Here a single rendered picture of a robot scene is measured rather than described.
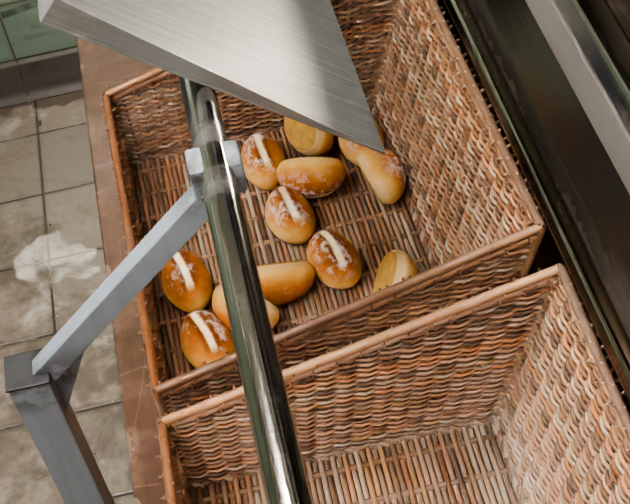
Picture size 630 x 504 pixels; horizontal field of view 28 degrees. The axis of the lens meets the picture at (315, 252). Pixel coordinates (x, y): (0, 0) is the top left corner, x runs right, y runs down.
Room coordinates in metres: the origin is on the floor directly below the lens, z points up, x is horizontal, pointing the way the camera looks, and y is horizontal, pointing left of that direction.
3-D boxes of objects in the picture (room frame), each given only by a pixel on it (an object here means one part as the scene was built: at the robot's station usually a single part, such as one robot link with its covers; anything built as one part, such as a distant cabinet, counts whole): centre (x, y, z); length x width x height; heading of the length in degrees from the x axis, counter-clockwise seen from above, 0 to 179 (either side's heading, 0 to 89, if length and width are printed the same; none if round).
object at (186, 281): (1.12, 0.18, 0.62); 0.10 x 0.07 x 0.06; 13
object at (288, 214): (1.21, 0.03, 0.62); 0.10 x 0.07 x 0.05; 15
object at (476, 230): (1.15, 0.00, 0.72); 0.56 x 0.49 x 0.28; 6
